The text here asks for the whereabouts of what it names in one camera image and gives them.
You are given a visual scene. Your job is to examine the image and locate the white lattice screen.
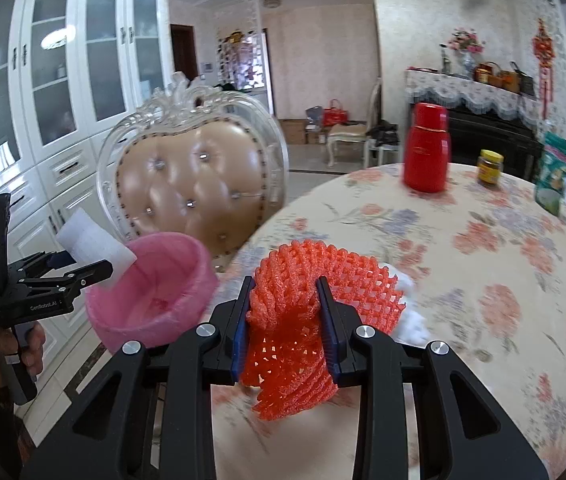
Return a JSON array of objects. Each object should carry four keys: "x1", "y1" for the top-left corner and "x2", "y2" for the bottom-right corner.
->
[{"x1": 213, "y1": 2, "x2": 270, "y2": 93}]

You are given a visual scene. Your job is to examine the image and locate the orange wicker basket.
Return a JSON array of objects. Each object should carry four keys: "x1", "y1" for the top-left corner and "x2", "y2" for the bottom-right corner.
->
[{"x1": 495, "y1": 67, "x2": 521, "y2": 93}]

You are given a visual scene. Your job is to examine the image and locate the floral tablecloth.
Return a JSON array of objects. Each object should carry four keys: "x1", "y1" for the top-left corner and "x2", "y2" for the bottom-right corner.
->
[{"x1": 208, "y1": 162, "x2": 566, "y2": 480}]

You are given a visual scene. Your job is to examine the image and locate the stool with dark clothes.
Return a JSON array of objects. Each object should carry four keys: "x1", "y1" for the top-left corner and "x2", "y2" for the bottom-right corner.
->
[{"x1": 365, "y1": 120, "x2": 404, "y2": 166}]

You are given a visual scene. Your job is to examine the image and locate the red knot wall hanging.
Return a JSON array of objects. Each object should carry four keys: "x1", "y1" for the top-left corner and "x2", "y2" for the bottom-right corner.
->
[{"x1": 532, "y1": 17, "x2": 556, "y2": 106}]

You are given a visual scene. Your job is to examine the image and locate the tufted beige dining chair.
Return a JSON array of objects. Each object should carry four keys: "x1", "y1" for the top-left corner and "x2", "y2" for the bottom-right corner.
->
[{"x1": 96, "y1": 71, "x2": 290, "y2": 273}]

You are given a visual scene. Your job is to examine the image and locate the dark wooden door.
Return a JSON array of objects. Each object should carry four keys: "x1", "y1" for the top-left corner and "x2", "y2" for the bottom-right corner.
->
[{"x1": 170, "y1": 24, "x2": 199, "y2": 82}]

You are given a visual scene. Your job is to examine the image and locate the red gift bag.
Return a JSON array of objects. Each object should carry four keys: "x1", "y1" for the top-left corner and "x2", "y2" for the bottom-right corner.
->
[{"x1": 323, "y1": 99, "x2": 349, "y2": 127}]

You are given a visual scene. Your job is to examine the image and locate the cardboard box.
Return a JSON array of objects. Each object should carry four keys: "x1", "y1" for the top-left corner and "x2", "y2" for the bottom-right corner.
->
[{"x1": 279, "y1": 118, "x2": 308, "y2": 145}]

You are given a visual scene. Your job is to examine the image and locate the green snack packet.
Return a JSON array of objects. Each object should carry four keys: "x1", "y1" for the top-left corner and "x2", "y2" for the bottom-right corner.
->
[{"x1": 535, "y1": 131, "x2": 566, "y2": 217}]

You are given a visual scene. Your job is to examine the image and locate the floral lace piano cover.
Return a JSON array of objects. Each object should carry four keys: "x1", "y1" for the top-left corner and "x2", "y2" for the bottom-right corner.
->
[{"x1": 405, "y1": 69, "x2": 544, "y2": 133}]

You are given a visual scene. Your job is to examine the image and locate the vase of pink flowers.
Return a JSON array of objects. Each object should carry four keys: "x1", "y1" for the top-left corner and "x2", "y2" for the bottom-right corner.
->
[{"x1": 445, "y1": 27, "x2": 486, "y2": 79}]

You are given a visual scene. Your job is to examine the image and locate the black piano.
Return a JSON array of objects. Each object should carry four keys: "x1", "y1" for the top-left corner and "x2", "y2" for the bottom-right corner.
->
[{"x1": 445, "y1": 105, "x2": 544, "y2": 183}]

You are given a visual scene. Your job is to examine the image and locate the small crumpled white tissue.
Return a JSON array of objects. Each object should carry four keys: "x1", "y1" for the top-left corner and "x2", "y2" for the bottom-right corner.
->
[{"x1": 392, "y1": 265, "x2": 430, "y2": 347}]

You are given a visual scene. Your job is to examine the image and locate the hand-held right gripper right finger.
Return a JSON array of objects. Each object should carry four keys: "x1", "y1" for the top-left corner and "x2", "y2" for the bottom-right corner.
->
[{"x1": 315, "y1": 276, "x2": 548, "y2": 480}]

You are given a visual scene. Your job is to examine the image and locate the yellow lid glass jar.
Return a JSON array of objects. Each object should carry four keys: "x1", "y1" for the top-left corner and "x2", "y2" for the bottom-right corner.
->
[{"x1": 478, "y1": 149, "x2": 505, "y2": 188}]

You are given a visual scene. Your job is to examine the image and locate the white glass door cabinet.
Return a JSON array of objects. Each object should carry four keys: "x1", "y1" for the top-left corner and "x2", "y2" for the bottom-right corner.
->
[{"x1": 0, "y1": 0, "x2": 174, "y2": 311}]

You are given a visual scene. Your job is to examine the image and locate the red thermos flask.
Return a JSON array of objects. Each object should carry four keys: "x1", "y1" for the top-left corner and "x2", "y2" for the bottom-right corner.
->
[{"x1": 403, "y1": 102, "x2": 451, "y2": 194}]

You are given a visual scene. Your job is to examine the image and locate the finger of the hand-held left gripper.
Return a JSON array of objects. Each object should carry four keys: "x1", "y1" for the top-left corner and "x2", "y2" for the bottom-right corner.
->
[
  {"x1": 7, "y1": 249, "x2": 76, "y2": 282},
  {"x1": 19, "y1": 259, "x2": 114, "y2": 297}
]

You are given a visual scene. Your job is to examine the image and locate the white cushioned chair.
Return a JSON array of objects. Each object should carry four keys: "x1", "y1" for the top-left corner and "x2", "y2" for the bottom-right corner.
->
[{"x1": 325, "y1": 77, "x2": 383, "y2": 168}]

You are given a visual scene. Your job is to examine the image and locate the white foam sheet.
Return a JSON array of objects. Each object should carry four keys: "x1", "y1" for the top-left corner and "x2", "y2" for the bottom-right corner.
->
[{"x1": 56, "y1": 208, "x2": 138, "y2": 291}]

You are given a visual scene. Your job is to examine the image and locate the orange foam fruit net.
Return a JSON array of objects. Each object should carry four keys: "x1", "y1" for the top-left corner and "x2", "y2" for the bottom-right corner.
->
[{"x1": 239, "y1": 241, "x2": 409, "y2": 422}]

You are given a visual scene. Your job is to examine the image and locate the pink lined waste bin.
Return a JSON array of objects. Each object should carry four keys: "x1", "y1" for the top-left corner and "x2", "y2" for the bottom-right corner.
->
[{"x1": 84, "y1": 232, "x2": 220, "y2": 356}]

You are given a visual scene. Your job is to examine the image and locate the brown wicker basket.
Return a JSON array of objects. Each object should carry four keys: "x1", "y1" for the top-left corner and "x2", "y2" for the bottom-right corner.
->
[{"x1": 474, "y1": 61, "x2": 501, "y2": 86}]

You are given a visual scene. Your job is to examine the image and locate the black handbag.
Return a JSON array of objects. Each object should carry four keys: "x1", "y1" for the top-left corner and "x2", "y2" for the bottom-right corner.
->
[{"x1": 510, "y1": 61, "x2": 536, "y2": 97}]

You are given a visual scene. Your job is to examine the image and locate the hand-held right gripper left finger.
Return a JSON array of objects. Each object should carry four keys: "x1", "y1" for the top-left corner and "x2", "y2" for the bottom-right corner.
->
[{"x1": 20, "y1": 276, "x2": 259, "y2": 480}]

